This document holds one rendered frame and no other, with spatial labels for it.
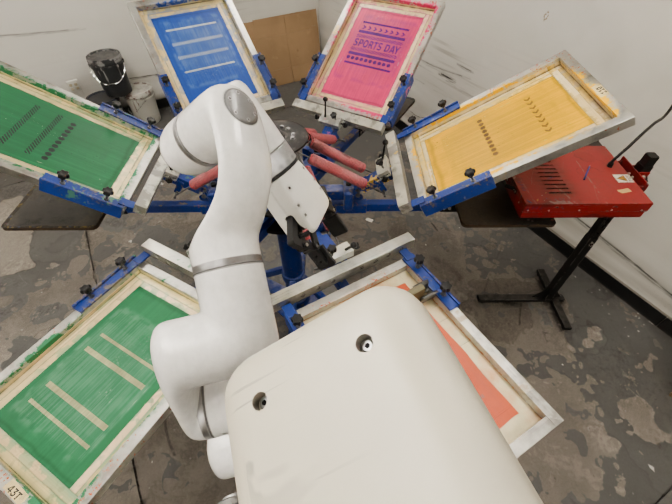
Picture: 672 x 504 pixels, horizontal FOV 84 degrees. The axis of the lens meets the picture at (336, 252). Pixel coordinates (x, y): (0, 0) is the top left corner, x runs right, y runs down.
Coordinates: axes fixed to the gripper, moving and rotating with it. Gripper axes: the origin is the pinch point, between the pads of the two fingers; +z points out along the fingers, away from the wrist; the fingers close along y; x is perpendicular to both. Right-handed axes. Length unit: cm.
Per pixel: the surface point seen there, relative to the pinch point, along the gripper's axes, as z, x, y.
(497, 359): 87, 0, -41
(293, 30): -64, -154, -452
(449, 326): 78, -14, -53
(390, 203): 52, -35, -121
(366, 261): 47, -36, -68
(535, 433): 96, 6, -19
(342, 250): 38, -42, -68
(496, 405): 92, -4, -27
